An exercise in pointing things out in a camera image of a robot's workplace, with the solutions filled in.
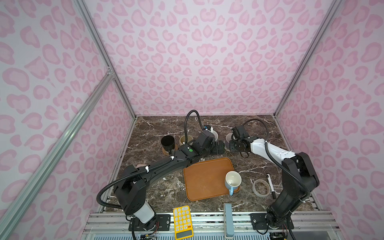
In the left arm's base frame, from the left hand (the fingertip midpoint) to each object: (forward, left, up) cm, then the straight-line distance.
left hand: (220, 143), depth 79 cm
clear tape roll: (-21, -21, -20) cm, 36 cm away
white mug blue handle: (-12, -8, -19) cm, 24 cm away
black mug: (+10, +31, -14) cm, 35 cm away
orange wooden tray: (-11, +7, -20) cm, 25 cm away
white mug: (-5, +5, +14) cm, 16 cm away
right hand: (+7, -11, -13) cm, 18 cm away
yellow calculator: (-33, +20, -18) cm, 43 cm away
